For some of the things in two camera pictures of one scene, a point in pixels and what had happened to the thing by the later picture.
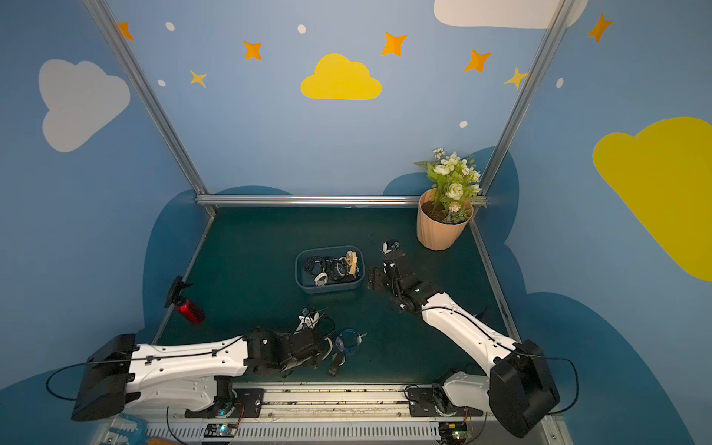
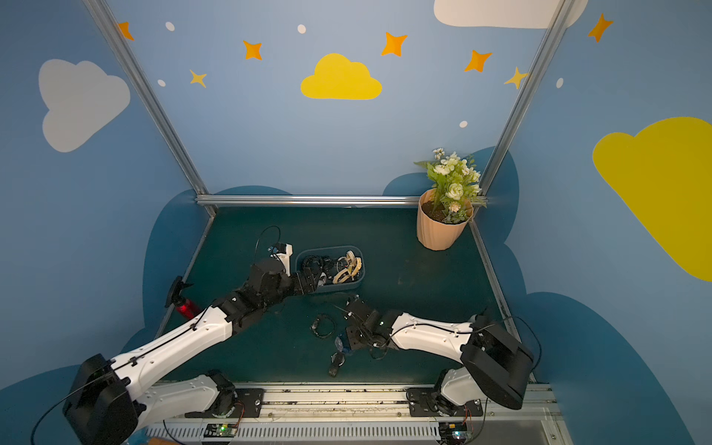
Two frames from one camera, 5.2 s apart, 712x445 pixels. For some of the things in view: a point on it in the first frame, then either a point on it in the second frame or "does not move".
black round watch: [325, 325] does not move
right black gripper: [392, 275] -> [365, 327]
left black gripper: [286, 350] -> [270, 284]
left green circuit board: [220, 430] does not move
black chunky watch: [309, 264] does not move
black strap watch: [337, 359] does not move
